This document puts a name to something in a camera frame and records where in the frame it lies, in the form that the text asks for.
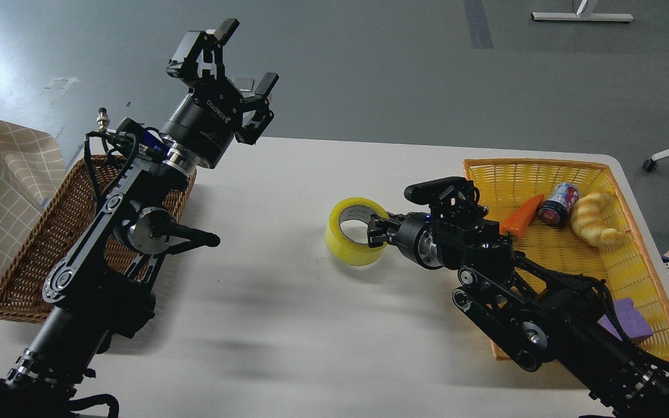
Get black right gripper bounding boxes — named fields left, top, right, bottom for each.
left=366, top=212, right=443, bottom=270

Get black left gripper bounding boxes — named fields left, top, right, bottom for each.
left=160, top=19, right=279, bottom=168

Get yellow tape roll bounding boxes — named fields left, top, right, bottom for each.
left=325, top=197, right=389, bottom=266

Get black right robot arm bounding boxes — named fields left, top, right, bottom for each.
left=367, top=176, right=669, bottom=417

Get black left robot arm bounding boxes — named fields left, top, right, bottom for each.
left=0, top=19, right=279, bottom=417

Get yellow plastic basket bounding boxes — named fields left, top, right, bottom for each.
left=463, top=158, right=669, bottom=362

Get orange toy carrot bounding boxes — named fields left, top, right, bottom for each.
left=499, top=194, right=546, bottom=240

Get small soda can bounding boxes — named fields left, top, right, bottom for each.
left=537, top=182, right=580, bottom=226

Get brown wicker basket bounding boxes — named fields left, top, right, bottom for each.
left=0, top=154, right=197, bottom=323

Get toy bread croissant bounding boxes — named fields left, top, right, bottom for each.
left=570, top=192, right=625, bottom=248

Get purple foam block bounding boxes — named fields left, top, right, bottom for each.
left=591, top=297, right=654, bottom=347

